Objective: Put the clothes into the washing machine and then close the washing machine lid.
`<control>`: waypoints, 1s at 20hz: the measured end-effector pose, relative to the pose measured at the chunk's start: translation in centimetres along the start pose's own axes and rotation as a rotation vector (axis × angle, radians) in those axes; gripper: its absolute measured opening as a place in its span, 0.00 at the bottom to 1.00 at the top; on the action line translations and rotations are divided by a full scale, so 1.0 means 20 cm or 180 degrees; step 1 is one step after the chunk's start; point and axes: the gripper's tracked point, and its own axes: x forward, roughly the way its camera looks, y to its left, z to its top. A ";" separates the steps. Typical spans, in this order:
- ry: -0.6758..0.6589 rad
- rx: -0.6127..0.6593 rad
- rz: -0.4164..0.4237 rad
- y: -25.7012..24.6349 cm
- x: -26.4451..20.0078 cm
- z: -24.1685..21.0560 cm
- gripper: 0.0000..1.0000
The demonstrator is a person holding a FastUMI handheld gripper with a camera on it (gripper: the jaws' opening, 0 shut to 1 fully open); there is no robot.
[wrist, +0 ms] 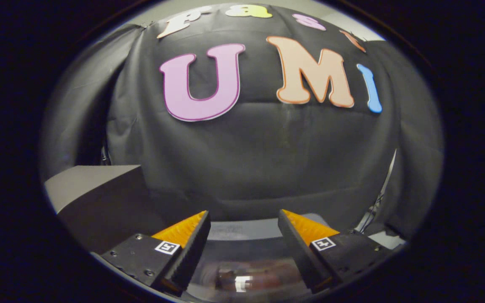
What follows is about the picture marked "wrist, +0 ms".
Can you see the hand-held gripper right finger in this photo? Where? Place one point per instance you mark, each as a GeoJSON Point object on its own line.
{"type": "Point", "coordinates": [299, 252]}

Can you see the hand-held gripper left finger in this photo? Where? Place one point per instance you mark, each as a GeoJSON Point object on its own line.
{"type": "Point", "coordinates": [192, 252]}

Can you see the grey washing machine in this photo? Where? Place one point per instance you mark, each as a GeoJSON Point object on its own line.
{"type": "Point", "coordinates": [242, 229]}

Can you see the black backdrop cloth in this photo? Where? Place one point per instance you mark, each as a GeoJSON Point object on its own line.
{"type": "Point", "coordinates": [259, 160]}

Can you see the white cabinet with dark top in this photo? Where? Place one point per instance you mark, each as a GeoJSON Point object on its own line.
{"type": "Point", "coordinates": [99, 202]}

